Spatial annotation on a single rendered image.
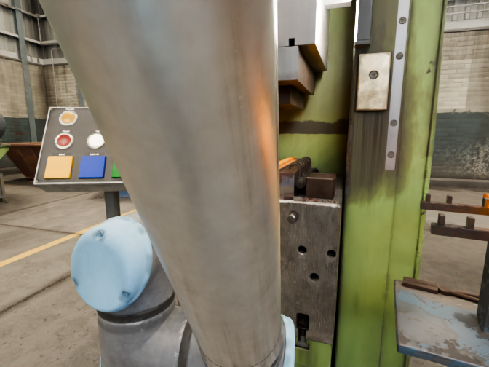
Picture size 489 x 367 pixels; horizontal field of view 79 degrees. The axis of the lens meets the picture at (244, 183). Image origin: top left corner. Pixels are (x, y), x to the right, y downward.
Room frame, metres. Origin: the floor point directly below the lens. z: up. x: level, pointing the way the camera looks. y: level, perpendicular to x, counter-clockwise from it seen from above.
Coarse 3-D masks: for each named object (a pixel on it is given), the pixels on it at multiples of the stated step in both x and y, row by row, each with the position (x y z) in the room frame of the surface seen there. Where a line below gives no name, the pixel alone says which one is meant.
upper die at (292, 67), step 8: (280, 48) 0.93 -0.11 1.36; (288, 48) 0.93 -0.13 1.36; (296, 48) 0.92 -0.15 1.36; (280, 56) 0.93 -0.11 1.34; (288, 56) 0.92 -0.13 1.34; (296, 56) 0.92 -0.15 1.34; (304, 56) 1.03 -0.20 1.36; (280, 64) 0.93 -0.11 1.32; (288, 64) 0.92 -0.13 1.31; (296, 64) 0.92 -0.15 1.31; (304, 64) 1.04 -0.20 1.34; (280, 72) 0.93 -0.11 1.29; (288, 72) 0.92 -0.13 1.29; (296, 72) 0.92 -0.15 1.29; (304, 72) 1.04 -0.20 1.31; (312, 72) 1.24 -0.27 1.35; (280, 80) 0.93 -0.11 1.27; (288, 80) 0.93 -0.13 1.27; (296, 80) 0.93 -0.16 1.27; (304, 80) 1.05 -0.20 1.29; (312, 80) 1.25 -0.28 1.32; (296, 88) 1.10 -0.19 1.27; (304, 88) 1.10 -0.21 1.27; (312, 88) 1.26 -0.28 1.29
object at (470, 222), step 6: (426, 198) 0.74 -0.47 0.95; (450, 198) 0.72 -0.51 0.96; (438, 216) 0.56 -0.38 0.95; (444, 216) 0.55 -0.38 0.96; (468, 216) 0.54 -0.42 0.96; (438, 222) 0.55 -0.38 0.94; (444, 222) 0.54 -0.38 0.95; (468, 222) 0.53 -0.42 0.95; (474, 222) 0.52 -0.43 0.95; (468, 228) 0.53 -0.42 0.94
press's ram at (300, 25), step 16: (288, 0) 0.93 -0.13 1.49; (304, 0) 0.91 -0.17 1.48; (320, 0) 0.97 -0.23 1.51; (336, 0) 1.06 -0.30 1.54; (288, 16) 0.93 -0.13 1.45; (304, 16) 0.91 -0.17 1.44; (320, 16) 0.98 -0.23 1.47; (288, 32) 0.93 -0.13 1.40; (304, 32) 0.91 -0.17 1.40; (320, 32) 1.00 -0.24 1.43; (304, 48) 0.95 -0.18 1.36; (320, 48) 1.02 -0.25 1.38; (320, 64) 1.16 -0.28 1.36
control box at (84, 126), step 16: (48, 112) 1.02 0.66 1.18; (64, 112) 1.02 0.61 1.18; (80, 112) 1.03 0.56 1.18; (48, 128) 0.99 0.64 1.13; (64, 128) 0.99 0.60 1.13; (80, 128) 1.00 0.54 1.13; (96, 128) 1.00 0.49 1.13; (48, 144) 0.96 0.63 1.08; (80, 144) 0.97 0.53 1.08; (80, 160) 0.94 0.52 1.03; (112, 160) 0.95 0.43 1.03
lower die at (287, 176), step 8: (280, 160) 1.32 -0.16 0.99; (296, 160) 1.23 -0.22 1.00; (280, 168) 0.95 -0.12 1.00; (288, 168) 1.02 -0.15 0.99; (296, 168) 1.02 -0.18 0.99; (280, 176) 0.93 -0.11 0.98; (288, 176) 0.92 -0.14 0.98; (296, 176) 0.95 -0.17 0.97; (280, 184) 0.93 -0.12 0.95; (288, 184) 0.92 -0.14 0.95; (280, 192) 0.93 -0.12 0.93; (288, 192) 0.92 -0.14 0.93; (296, 192) 0.96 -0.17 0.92
